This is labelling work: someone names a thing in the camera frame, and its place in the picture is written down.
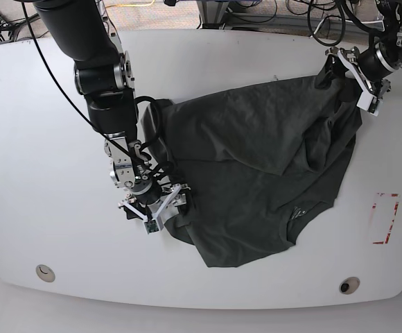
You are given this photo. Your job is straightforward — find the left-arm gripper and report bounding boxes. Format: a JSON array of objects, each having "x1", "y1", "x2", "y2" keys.
[{"x1": 315, "y1": 46, "x2": 392, "y2": 103}]

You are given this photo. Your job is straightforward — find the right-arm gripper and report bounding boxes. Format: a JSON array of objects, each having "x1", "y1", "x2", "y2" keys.
[{"x1": 118, "y1": 183, "x2": 191, "y2": 230}]

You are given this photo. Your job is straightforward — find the dark grey T-shirt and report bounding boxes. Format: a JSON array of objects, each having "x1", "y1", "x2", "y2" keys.
[{"x1": 162, "y1": 75, "x2": 362, "y2": 268}]

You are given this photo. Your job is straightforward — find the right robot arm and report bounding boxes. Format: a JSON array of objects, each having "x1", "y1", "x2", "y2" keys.
[{"x1": 33, "y1": 1, "x2": 190, "y2": 233}]

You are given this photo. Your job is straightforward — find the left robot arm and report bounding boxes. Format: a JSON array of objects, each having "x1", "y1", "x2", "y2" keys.
[{"x1": 311, "y1": 1, "x2": 402, "y2": 114}]

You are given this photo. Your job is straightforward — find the red tape rectangle marking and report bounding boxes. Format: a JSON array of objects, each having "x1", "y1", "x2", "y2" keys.
[{"x1": 368, "y1": 193, "x2": 400, "y2": 245}]

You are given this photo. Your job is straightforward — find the left table grommet hole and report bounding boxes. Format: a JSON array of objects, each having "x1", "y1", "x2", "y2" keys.
[{"x1": 35, "y1": 264, "x2": 55, "y2": 283}]

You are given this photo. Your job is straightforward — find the table grommet hole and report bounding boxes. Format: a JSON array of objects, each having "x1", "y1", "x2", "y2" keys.
[
  {"x1": 339, "y1": 277, "x2": 360, "y2": 295},
  {"x1": 35, "y1": 264, "x2": 55, "y2": 283}
]

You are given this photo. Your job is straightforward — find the right table grommet hole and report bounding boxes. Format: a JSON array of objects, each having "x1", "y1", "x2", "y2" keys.
[{"x1": 339, "y1": 277, "x2": 360, "y2": 295}]

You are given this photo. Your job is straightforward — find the black tripod legs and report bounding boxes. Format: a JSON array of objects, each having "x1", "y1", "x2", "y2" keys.
[{"x1": 0, "y1": 1, "x2": 48, "y2": 44}]

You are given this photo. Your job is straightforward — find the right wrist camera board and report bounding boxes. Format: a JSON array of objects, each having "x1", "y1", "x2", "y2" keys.
[{"x1": 143, "y1": 219, "x2": 163, "y2": 234}]

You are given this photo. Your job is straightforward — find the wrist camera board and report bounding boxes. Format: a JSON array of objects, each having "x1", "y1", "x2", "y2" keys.
[
  {"x1": 143, "y1": 219, "x2": 163, "y2": 234},
  {"x1": 357, "y1": 92, "x2": 383, "y2": 117}
]

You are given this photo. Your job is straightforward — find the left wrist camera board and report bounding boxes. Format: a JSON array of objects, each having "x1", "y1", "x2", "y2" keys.
[{"x1": 357, "y1": 92, "x2": 383, "y2": 117}]

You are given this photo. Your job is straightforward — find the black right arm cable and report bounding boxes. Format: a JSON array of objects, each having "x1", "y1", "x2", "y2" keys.
[{"x1": 133, "y1": 96, "x2": 191, "y2": 195}]

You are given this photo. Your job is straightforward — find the aluminium frame base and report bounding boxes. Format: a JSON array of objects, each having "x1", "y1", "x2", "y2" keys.
[{"x1": 196, "y1": 0, "x2": 385, "y2": 39}]

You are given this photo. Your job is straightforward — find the yellow cable on floor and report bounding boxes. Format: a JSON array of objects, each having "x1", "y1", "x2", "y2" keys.
[{"x1": 112, "y1": 0, "x2": 156, "y2": 10}]

